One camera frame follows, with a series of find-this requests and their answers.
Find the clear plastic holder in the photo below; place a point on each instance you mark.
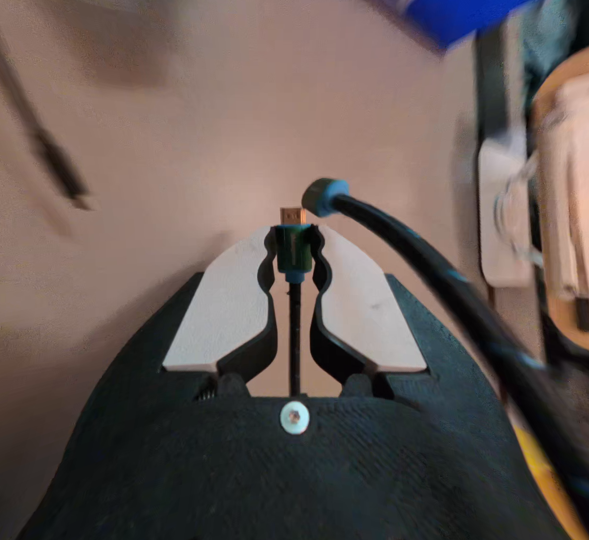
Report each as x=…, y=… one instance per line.
x=510, y=209

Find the yellow object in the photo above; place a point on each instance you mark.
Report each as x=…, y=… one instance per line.
x=547, y=480

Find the white flat device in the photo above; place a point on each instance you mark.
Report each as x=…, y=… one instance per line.
x=501, y=255

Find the tan desk with rounded corner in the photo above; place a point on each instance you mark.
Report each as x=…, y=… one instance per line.
x=561, y=319

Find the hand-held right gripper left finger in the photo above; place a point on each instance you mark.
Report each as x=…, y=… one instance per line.
x=221, y=310

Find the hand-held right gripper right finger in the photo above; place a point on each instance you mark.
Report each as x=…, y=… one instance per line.
x=368, y=314

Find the grey desk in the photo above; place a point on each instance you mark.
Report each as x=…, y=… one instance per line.
x=207, y=158

